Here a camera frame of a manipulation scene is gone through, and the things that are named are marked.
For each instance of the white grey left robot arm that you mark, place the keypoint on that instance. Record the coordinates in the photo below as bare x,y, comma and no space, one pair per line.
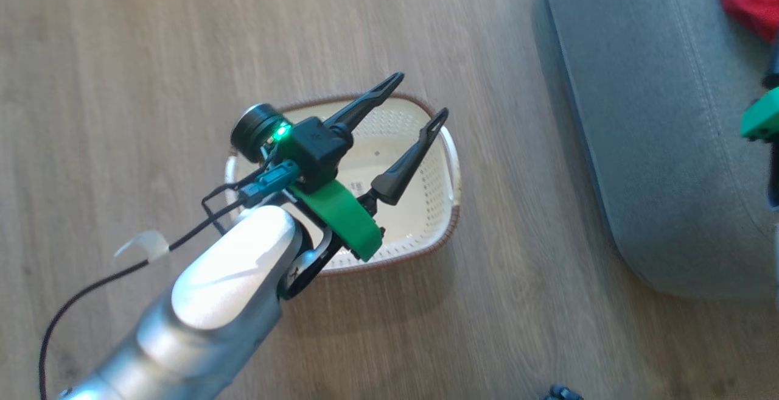
231,278

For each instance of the clear tape tag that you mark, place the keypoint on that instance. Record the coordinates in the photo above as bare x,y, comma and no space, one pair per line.
149,243

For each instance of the black round wrist camera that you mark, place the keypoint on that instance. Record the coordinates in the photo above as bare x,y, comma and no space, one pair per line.
252,131

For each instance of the small black object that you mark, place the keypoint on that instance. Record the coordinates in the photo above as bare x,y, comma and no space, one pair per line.
563,393

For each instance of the white basket with brown rim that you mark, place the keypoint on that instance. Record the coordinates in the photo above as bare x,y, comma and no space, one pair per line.
417,205

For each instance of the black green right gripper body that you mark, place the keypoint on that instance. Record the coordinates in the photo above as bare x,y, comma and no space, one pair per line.
764,117

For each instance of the grey fabric sofa seat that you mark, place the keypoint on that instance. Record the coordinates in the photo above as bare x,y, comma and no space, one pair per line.
657,144

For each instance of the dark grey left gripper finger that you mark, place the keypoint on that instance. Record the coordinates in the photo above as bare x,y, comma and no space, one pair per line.
409,165
371,97

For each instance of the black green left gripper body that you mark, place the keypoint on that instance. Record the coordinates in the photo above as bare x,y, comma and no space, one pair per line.
316,150

